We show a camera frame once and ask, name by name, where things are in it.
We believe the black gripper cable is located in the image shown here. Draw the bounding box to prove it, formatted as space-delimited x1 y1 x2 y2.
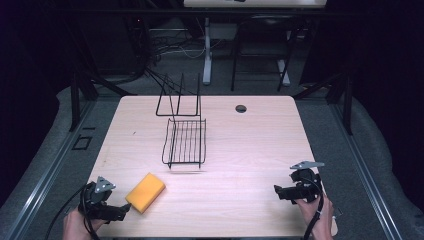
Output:
44 182 102 240
301 176 326 240

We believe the bundle of floor cables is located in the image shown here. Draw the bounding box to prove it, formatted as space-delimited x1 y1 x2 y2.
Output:
99 19 224 98

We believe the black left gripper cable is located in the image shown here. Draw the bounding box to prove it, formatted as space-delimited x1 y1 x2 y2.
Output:
44 182 102 240

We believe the metal floor rail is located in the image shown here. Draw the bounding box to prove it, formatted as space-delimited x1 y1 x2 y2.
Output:
328 99 406 240
0 99 98 240

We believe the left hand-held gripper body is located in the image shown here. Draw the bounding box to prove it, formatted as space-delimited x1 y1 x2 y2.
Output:
78 176 122 222

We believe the white desk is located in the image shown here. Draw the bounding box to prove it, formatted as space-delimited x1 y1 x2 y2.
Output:
182 0 328 87

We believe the black chair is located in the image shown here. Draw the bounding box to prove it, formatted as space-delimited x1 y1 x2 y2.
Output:
230 13 298 93

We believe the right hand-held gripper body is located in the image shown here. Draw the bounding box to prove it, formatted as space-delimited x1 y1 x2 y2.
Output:
289 160 326 204

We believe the black wire rack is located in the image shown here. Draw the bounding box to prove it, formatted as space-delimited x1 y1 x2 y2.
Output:
155 72 208 170

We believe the person's left hand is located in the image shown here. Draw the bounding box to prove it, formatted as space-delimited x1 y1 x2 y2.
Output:
62 208 108 240

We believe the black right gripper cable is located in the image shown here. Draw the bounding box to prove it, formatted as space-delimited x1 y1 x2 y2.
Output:
301 176 326 240

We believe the yellow sponge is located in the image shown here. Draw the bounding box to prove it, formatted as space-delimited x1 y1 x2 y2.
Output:
124 172 167 215

